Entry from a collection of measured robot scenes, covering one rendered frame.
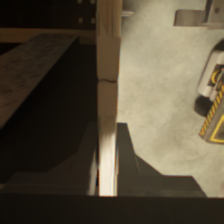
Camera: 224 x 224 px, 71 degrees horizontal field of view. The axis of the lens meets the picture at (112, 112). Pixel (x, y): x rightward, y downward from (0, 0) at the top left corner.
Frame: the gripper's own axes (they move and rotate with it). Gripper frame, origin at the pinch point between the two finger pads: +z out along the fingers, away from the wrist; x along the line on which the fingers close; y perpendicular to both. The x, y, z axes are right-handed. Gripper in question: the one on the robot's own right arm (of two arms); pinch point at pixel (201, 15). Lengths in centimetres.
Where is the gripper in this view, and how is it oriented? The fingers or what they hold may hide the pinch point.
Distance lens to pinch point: 30.2
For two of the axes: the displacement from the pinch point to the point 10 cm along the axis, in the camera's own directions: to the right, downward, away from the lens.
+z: -10.0, -0.2, -0.1
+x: 0.0, 4.5, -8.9
